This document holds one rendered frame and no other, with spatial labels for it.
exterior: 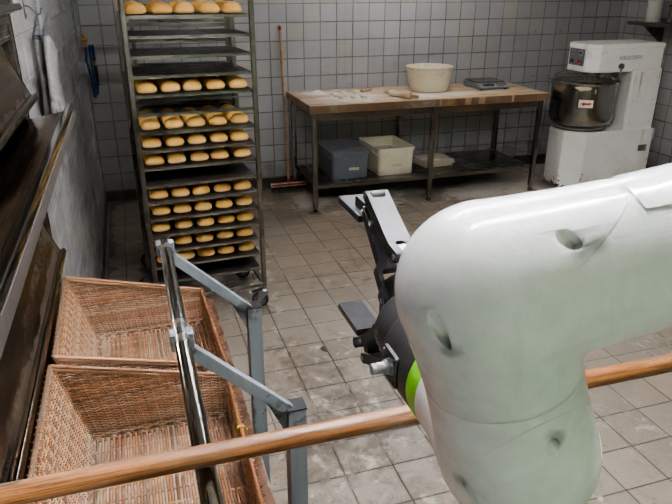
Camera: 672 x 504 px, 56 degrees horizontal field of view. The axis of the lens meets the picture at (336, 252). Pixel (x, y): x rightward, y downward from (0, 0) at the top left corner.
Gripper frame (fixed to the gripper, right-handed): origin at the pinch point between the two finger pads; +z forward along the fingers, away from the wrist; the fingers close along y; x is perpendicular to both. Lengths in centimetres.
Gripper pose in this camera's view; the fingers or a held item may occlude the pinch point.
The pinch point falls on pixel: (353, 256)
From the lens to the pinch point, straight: 74.1
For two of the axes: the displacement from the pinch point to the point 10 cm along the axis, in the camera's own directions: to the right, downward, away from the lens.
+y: 0.0, 9.2, 3.9
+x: 9.5, -1.2, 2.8
